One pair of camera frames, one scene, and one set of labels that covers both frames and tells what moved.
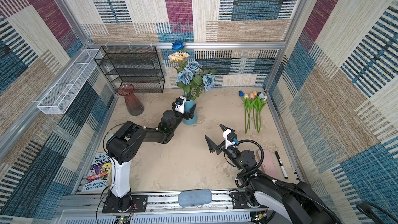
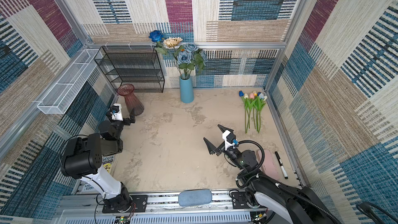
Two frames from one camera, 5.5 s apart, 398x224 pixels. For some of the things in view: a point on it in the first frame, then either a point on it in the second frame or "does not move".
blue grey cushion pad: [195, 197] does not move
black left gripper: [189, 114] -> [131, 120]
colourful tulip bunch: [254, 100] does not move
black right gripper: [212, 147] does not move
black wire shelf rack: [137, 66] does not move
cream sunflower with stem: [179, 57] -> [172, 42]
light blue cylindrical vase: [189, 103] -> [186, 89]
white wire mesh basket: [58, 99] does not move
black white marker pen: [282, 167] does not move
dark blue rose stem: [178, 45] -> [157, 36]
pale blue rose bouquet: [193, 79] -> [189, 57]
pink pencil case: [268, 166] does not move
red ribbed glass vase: [134, 106] does not move
